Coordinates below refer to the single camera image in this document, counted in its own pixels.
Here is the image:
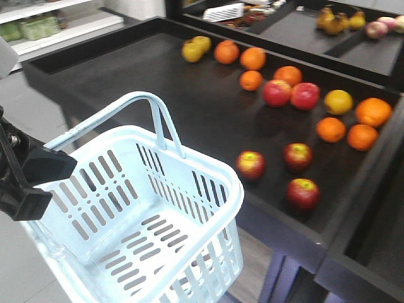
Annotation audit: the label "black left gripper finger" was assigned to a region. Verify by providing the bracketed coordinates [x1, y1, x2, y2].
[1, 119, 51, 221]

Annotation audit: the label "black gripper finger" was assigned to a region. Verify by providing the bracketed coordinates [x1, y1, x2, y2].
[9, 130, 77, 186]

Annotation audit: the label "light blue plastic basket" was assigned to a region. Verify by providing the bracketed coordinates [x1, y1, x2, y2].
[22, 92, 244, 302]

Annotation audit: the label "white store shelving unit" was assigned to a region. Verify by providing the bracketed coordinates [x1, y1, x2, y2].
[1, 0, 124, 62]

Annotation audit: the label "white grater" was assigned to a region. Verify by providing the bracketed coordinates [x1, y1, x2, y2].
[202, 3, 244, 22]

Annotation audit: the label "pink red apple left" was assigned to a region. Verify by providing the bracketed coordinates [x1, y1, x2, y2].
[263, 80, 292, 108]

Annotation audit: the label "pink red apple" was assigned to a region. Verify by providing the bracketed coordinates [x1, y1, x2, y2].
[263, 80, 292, 108]
[290, 82, 321, 110]

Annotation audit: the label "red apple middle left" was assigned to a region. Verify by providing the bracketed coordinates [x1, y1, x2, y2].
[283, 143, 312, 173]

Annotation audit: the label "red apple front left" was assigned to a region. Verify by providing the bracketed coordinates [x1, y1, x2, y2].
[286, 178, 321, 213]

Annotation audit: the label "orange far left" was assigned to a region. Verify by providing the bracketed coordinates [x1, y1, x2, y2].
[273, 66, 303, 86]

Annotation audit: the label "black wooden produce stand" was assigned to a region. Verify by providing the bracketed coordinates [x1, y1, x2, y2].
[22, 1, 403, 302]

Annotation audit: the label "small orange left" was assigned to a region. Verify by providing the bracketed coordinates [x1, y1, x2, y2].
[316, 117, 347, 143]

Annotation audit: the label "small orange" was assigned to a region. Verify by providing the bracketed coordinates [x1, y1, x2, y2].
[347, 124, 379, 152]
[316, 117, 347, 143]

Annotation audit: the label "yellow apple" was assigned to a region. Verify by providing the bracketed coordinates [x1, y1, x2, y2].
[324, 90, 354, 116]

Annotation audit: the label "brown pears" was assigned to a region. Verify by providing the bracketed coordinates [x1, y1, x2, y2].
[316, 6, 366, 36]

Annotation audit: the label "small orange right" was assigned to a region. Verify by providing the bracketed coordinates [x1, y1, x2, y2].
[347, 124, 379, 152]

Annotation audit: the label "large orange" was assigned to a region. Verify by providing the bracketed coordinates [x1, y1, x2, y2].
[355, 97, 393, 128]

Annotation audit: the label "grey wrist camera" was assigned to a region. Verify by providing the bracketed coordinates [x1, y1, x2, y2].
[0, 37, 18, 79]

